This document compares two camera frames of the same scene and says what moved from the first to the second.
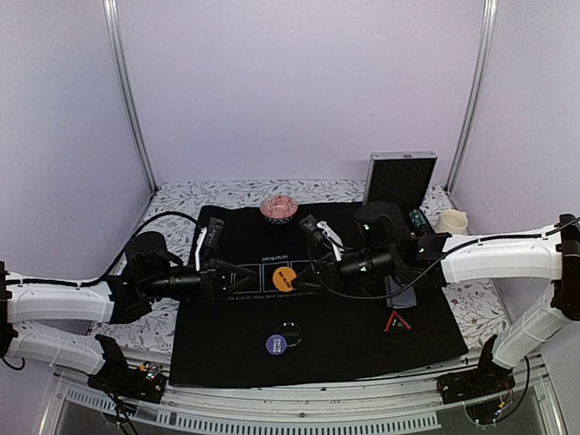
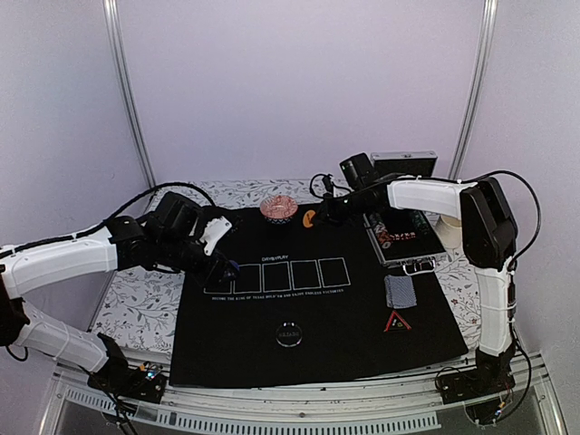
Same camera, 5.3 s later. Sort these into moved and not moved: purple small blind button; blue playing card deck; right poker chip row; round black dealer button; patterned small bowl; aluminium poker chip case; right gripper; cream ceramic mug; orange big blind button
Moved: purple small blind button; right gripper; orange big blind button
Not moved: round black dealer button; patterned small bowl; aluminium poker chip case; right poker chip row; blue playing card deck; cream ceramic mug
